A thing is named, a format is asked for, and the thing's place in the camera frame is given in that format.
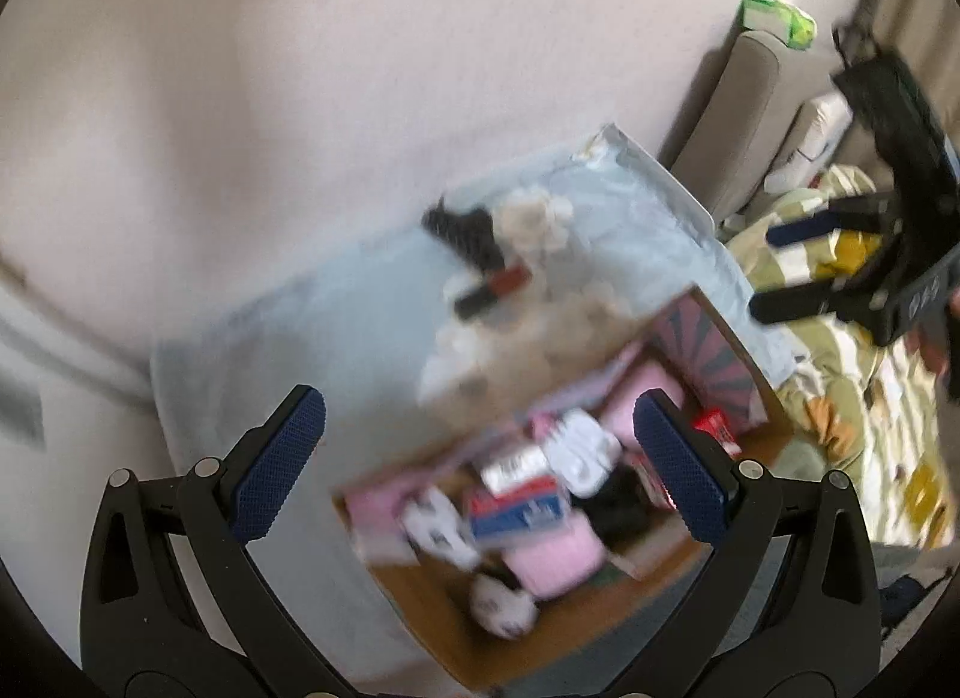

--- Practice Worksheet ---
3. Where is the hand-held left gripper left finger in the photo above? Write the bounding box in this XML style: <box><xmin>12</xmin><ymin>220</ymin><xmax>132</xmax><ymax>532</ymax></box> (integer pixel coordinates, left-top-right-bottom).
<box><xmin>79</xmin><ymin>383</ymin><xmax>331</xmax><ymax>698</ymax></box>

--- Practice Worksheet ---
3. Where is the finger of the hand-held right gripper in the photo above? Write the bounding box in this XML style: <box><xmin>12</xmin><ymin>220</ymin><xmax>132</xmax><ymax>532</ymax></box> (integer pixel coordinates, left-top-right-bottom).
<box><xmin>748</xmin><ymin>269</ymin><xmax>902</xmax><ymax>329</ymax></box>
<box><xmin>765</xmin><ymin>190</ymin><xmax>906</xmax><ymax>250</ymax></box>

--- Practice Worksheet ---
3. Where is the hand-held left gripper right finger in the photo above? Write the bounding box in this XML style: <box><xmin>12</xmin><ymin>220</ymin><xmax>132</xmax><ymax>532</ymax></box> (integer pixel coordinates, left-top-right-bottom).
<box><xmin>632</xmin><ymin>388</ymin><xmax>884</xmax><ymax>698</ymax></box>

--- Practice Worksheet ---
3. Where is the red snack box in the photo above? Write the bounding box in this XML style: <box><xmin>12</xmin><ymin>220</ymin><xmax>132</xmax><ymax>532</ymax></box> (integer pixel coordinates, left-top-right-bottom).
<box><xmin>692</xmin><ymin>408</ymin><xmax>745</xmax><ymax>460</ymax></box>

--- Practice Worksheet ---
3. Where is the black sock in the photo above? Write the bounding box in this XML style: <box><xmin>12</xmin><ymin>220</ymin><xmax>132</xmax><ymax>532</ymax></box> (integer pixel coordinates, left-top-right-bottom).
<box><xmin>583</xmin><ymin>464</ymin><xmax>662</xmax><ymax>545</ymax></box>

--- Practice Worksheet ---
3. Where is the white plastic packaging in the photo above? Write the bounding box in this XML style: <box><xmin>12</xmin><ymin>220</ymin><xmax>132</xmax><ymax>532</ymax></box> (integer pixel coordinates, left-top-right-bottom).
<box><xmin>546</xmin><ymin>409</ymin><xmax>625</xmax><ymax>498</ymax></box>

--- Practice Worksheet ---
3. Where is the pink fluffy sock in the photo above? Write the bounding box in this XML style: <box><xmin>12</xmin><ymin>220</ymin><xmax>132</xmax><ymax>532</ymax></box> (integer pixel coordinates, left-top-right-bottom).
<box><xmin>604</xmin><ymin>360</ymin><xmax>685</xmax><ymax>436</ymax></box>
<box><xmin>502</xmin><ymin>525</ymin><xmax>608</xmax><ymax>600</ymax></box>

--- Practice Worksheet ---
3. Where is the blue floss pick box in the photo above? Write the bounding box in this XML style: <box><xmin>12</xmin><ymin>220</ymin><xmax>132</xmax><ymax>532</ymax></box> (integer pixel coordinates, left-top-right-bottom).
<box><xmin>465</xmin><ymin>477</ymin><xmax>572</xmax><ymax>547</ymax></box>

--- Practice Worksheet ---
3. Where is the cardboard box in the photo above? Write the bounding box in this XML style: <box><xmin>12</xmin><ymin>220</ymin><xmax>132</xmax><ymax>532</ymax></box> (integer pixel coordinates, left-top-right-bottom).
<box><xmin>330</xmin><ymin>284</ymin><xmax>796</xmax><ymax>695</ymax></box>

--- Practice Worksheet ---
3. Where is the white desktop table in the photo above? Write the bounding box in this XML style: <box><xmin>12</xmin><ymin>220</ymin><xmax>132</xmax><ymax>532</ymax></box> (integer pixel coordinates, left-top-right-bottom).
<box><xmin>150</xmin><ymin>122</ymin><xmax>805</xmax><ymax>693</ymax></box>

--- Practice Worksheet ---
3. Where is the person's right hand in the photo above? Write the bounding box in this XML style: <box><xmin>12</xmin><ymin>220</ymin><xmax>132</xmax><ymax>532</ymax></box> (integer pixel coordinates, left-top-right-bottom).
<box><xmin>904</xmin><ymin>323</ymin><xmax>950</xmax><ymax>378</ymax></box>

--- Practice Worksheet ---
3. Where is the white tissue pack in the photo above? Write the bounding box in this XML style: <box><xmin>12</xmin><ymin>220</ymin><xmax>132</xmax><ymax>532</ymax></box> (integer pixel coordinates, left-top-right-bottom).
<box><xmin>765</xmin><ymin>92</ymin><xmax>856</xmax><ymax>194</ymax></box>

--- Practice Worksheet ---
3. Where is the pink striped cardboard sheet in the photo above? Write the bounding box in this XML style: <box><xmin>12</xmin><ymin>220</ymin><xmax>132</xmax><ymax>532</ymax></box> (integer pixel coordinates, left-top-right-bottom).
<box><xmin>651</xmin><ymin>291</ymin><xmax>767</xmax><ymax>438</ymax></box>

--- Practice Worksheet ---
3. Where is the green yellow printed blanket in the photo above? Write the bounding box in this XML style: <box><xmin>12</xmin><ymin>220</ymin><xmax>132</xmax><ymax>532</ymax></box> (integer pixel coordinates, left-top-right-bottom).
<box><xmin>720</xmin><ymin>165</ymin><xmax>955</xmax><ymax>550</ymax></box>

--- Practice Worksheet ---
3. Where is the grey sofa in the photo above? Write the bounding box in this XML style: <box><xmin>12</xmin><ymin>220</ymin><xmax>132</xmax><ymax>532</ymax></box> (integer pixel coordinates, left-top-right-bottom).
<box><xmin>660</xmin><ymin>0</ymin><xmax>960</xmax><ymax>223</ymax></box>

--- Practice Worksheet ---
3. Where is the blue floral tablecloth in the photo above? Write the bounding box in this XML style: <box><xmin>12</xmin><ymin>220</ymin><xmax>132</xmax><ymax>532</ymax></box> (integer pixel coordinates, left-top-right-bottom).
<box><xmin>150</xmin><ymin>124</ymin><xmax>805</xmax><ymax>691</ymax></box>

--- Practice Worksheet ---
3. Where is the green wipes pack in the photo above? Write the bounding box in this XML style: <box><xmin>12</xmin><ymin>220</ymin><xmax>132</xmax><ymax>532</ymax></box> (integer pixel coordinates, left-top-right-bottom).
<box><xmin>741</xmin><ymin>0</ymin><xmax>818</xmax><ymax>52</ymax></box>

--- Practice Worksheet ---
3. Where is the black and red box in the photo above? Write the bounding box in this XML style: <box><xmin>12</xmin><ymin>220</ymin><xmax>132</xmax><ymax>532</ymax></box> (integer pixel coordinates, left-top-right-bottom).
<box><xmin>454</xmin><ymin>261</ymin><xmax>535</xmax><ymax>322</ymax></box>

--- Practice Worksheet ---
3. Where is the black hair claw clip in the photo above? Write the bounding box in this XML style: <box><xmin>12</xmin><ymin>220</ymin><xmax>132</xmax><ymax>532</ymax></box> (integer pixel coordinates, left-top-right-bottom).
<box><xmin>421</xmin><ymin>205</ymin><xmax>505</xmax><ymax>273</ymax></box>

